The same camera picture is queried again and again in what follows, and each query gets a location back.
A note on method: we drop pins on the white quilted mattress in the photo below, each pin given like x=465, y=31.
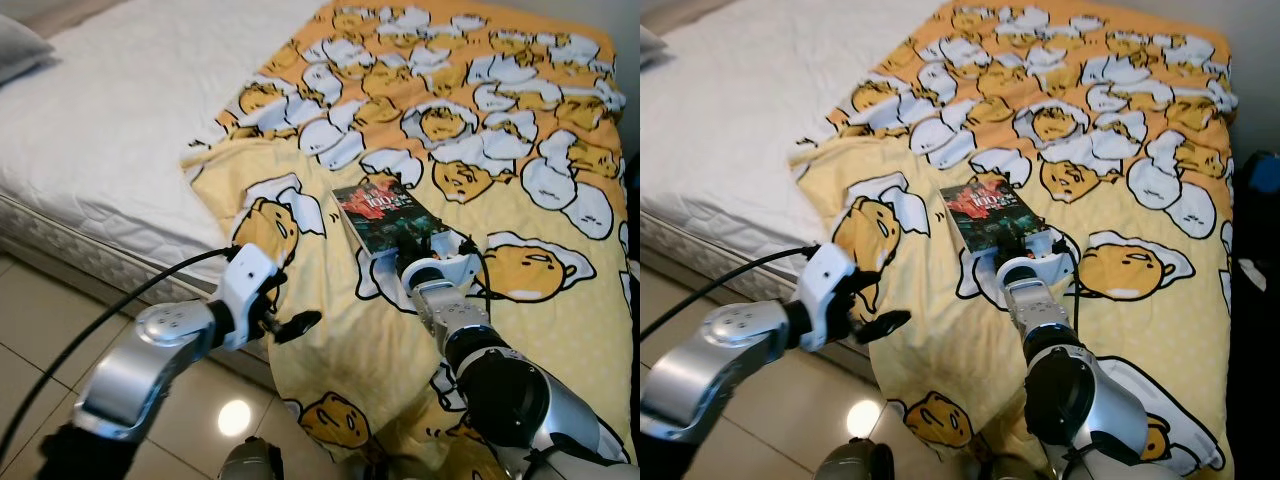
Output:
x=730, y=120
x=120, y=130

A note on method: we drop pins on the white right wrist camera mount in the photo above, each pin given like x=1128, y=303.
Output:
x=1035, y=272
x=445, y=275

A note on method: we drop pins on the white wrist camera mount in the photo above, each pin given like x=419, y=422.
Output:
x=1035, y=272
x=245, y=290
x=822, y=290
x=445, y=275

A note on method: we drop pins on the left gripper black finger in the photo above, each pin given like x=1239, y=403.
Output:
x=888, y=325
x=858, y=282
x=300, y=325
x=275, y=285

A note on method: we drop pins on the grey velvet pillow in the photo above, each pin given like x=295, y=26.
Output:
x=20, y=50
x=650, y=48

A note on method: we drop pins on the dark red-green cover book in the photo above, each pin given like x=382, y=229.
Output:
x=985, y=208
x=375, y=210

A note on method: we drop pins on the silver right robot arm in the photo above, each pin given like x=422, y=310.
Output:
x=1080, y=400
x=500, y=390

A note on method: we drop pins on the grey robot leg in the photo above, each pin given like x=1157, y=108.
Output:
x=250, y=460
x=858, y=462

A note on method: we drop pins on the yellow cartoon egg blanket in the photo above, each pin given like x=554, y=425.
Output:
x=520, y=160
x=1130, y=160

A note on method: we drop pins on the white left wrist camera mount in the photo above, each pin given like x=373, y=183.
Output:
x=245, y=290
x=822, y=290

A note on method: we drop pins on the crumpled white cloth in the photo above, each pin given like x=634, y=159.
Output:
x=1250, y=272

